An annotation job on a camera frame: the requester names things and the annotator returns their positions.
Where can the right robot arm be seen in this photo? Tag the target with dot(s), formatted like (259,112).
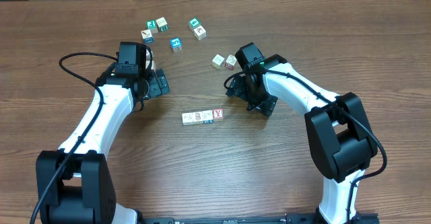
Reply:
(339,135)

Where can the wooden block yellow side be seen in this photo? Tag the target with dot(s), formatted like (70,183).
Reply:
(218,61)

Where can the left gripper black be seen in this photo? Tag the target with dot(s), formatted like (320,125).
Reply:
(157,81)

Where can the pineapple picture wooden block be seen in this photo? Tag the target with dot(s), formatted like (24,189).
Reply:
(197,118)

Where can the plain wooden picture block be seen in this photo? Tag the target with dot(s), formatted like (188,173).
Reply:
(200,32)

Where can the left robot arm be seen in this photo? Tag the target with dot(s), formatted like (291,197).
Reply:
(74,182)

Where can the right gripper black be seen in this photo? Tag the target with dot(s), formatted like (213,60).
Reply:
(238,90)

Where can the wooden block red edge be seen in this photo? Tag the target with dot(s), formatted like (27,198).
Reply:
(230,62)

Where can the blue number five block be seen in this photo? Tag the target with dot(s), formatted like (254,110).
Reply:
(176,44)

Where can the wooden block blue side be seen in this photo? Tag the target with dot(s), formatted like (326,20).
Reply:
(147,36)

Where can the red letter Y block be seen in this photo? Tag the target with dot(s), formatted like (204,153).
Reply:
(218,114)

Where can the green letter block left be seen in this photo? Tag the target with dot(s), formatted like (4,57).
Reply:
(152,26)

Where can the green number four block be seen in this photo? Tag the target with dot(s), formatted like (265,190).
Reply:
(194,24)

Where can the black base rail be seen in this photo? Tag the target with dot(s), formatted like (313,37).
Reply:
(235,220)

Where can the wooden block blue bottom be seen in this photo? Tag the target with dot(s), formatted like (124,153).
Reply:
(207,116)

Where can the wooden block red bottom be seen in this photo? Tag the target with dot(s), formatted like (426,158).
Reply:
(187,118)

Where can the wooden block green side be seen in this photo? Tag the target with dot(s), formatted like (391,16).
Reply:
(162,24)

